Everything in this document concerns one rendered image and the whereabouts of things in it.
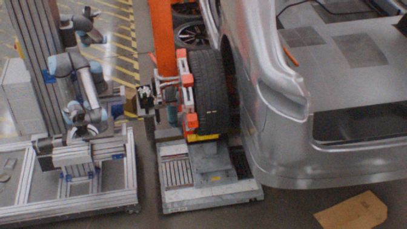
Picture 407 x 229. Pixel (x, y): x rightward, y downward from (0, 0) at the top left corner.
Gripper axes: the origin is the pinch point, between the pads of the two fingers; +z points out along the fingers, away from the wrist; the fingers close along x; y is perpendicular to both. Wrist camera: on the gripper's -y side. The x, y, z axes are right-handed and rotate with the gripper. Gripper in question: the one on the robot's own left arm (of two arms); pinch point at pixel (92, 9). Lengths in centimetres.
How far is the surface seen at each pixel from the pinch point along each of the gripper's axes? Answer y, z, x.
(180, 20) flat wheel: 69, 130, 63
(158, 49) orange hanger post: 10, -33, 62
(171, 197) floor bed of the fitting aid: 105, -104, 88
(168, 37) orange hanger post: 0, -31, 69
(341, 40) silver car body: -9, -17, 207
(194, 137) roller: 57, -80, 101
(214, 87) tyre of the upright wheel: 2, -86, 111
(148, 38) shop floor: 122, 169, 19
